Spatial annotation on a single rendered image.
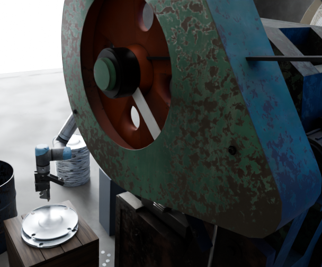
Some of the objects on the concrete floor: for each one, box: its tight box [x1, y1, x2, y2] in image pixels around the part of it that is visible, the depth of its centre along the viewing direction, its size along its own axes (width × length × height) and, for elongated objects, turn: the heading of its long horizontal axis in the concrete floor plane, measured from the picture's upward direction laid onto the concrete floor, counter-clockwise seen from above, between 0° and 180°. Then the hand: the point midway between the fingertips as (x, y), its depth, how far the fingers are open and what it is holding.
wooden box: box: [3, 200, 99, 267], centre depth 188 cm, size 40×38×35 cm
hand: (49, 199), depth 200 cm, fingers closed
